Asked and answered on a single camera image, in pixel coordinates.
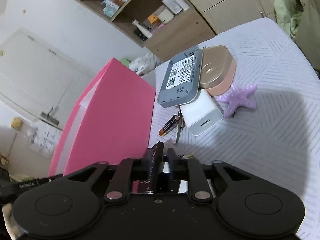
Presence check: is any black phone battery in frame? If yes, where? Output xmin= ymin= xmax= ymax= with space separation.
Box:
xmin=132 ymin=142 xmax=164 ymax=194

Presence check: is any black gold AA battery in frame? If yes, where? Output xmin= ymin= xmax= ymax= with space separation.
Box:
xmin=158 ymin=114 xmax=180 ymax=137

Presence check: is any pink cardboard box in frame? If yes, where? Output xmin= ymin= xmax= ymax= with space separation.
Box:
xmin=48 ymin=58 xmax=156 ymax=176

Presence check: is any white usb charger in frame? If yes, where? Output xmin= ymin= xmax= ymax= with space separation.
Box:
xmin=180 ymin=89 xmax=223 ymax=136

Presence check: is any white tote bag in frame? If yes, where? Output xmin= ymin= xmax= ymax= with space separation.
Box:
xmin=27 ymin=127 xmax=57 ymax=159

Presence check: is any purple starfish toy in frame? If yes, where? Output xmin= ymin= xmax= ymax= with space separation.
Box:
xmin=216 ymin=84 xmax=257 ymax=118

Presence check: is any grey router device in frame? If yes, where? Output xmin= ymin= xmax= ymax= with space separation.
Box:
xmin=157 ymin=46 xmax=203 ymax=108

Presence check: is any pink beige lidded container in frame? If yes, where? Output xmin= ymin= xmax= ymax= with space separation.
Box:
xmin=200 ymin=46 xmax=236 ymax=96

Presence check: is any white door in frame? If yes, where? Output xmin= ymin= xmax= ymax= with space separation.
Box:
xmin=1 ymin=29 xmax=94 ymax=129

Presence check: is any white spray bottle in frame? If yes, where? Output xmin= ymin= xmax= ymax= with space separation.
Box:
xmin=132 ymin=20 xmax=152 ymax=38

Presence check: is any white jar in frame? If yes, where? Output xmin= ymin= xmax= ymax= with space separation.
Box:
xmin=155 ymin=6 xmax=174 ymax=24

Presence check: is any wooden shelf unit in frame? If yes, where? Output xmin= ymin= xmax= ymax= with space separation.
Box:
xmin=76 ymin=0 xmax=215 ymax=61

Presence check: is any light green cloth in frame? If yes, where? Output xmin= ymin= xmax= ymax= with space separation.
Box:
xmin=274 ymin=0 xmax=303 ymax=40

